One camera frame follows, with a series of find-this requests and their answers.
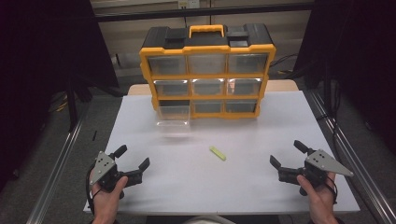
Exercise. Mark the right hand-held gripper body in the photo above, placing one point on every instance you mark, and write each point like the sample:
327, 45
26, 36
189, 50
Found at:
320, 163

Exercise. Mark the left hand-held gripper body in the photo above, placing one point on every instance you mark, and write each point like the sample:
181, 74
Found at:
106, 174

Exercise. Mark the yellow-green stick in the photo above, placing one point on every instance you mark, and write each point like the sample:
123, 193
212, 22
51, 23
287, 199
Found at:
217, 153

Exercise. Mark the clear plastic drawer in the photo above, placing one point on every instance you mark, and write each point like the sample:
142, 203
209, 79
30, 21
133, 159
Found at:
173, 113

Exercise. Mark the person's left hand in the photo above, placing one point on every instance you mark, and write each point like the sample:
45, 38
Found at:
106, 202

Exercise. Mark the person's right hand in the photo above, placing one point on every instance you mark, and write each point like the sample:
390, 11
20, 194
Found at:
320, 200

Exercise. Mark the small black floor piece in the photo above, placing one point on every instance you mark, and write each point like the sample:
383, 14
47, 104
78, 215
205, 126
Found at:
94, 135

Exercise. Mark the black stand leg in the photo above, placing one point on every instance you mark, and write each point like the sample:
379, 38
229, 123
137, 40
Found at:
72, 105

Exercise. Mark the person's light clothing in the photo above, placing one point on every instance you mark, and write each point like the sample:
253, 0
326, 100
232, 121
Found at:
208, 220

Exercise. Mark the black curtain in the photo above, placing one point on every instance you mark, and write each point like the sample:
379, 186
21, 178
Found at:
355, 56
43, 46

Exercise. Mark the set of clear drawers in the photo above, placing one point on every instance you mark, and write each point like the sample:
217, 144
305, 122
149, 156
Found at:
207, 63

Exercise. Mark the yellow and black organizer cabinet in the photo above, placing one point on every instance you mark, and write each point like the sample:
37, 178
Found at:
205, 40

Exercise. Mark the aluminium frame rail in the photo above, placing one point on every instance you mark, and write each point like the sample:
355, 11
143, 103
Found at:
56, 171
351, 155

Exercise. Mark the black horizontal frame bar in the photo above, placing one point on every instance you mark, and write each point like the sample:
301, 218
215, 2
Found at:
202, 12

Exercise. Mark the white wall socket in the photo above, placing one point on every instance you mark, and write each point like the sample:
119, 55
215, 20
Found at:
188, 3

